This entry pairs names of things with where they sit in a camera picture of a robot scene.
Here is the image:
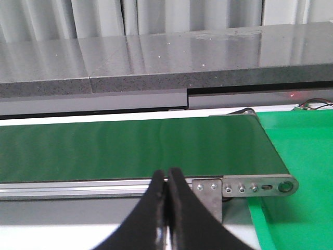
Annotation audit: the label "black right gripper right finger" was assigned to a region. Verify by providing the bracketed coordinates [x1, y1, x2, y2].
[168, 168, 252, 249]

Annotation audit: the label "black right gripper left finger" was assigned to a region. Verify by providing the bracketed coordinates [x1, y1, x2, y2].
[95, 170, 166, 249]

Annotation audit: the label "green conveyor belt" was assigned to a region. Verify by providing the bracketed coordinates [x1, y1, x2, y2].
[1, 115, 288, 182]

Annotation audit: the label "bright green plastic tray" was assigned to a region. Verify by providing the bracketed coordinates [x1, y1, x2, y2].
[248, 110, 332, 249]

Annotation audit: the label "grey panel under countertop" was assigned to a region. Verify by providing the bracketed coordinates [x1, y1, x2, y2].
[1, 87, 332, 116]

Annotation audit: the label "grey stone countertop slab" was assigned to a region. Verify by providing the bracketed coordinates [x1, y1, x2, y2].
[1, 22, 332, 98]

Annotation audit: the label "white pleated curtain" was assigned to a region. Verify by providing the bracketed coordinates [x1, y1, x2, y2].
[1, 1, 332, 43]

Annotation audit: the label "metal conveyor end bracket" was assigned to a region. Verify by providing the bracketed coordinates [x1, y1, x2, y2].
[185, 174, 299, 222]

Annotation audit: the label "aluminium conveyor side rail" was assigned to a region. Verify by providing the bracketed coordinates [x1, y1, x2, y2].
[1, 178, 151, 201]

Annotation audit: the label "red and black wires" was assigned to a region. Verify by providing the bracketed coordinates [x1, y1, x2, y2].
[293, 98, 333, 112]

